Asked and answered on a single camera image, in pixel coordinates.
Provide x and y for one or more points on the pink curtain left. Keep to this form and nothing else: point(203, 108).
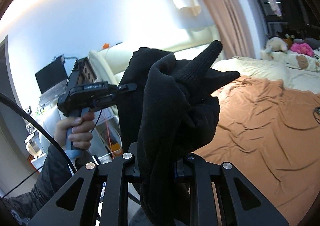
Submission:
point(233, 28)

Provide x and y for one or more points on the cream upholstered headboard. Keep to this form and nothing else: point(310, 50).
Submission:
point(110, 64)

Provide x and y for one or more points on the person left forearm sleeve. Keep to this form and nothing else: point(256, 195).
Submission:
point(21, 209)

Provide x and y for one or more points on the black laptop monitor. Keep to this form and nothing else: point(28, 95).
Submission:
point(51, 75)

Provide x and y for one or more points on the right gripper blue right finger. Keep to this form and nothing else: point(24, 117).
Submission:
point(179, 169)

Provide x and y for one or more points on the brown plush toy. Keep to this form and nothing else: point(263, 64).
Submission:
point(289, 39)

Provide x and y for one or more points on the bear print pillow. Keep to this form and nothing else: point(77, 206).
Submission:
point(294, 60)

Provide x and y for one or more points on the orange fleece blanket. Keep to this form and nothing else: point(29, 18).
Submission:
point(270, 134)

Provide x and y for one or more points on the beige plush toy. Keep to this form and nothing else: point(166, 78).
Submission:
point(275, 44)

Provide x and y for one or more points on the cream duvet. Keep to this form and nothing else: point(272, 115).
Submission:
point(264, 69)

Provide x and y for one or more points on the pink plush blanket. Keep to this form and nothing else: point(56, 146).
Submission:
point(302, 48)

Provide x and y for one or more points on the person left hand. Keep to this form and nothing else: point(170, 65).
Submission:
point(75, 129)

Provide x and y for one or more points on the black long sleeve shirt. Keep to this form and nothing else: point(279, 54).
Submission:
point(171, 113)

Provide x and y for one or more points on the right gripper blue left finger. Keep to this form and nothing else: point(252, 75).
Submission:
point(136, 171)

